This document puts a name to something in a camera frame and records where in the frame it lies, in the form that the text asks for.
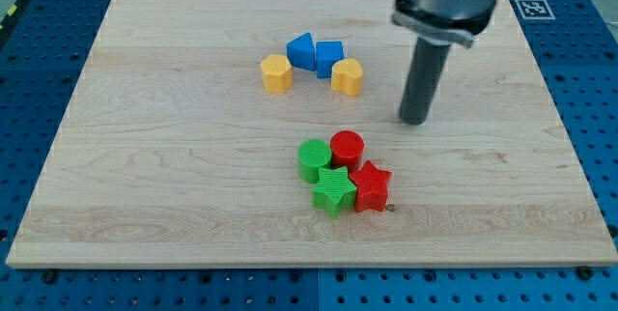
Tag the green cylinder block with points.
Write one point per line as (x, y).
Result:
(312, 155)

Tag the red cylinder block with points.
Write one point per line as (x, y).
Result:
(347, 149)

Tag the green star block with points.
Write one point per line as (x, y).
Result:
(334, 191)

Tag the yellow heart block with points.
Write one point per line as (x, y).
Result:
(347, 77)

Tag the yellow hexagon block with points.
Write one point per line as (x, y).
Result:
(277, 73)

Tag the red star block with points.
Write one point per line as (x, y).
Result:
(371, 187)

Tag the blue triangular block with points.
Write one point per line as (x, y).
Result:
(301, 52)

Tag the blue square block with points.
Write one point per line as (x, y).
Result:
(327, 54)

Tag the light wooden board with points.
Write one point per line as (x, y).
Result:
(172, 155)

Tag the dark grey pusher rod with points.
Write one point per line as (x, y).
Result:
(425, 70)

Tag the white fiducial marker tag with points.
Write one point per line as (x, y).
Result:
(534, 10)

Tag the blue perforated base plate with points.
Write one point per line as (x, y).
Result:
(40, 63)

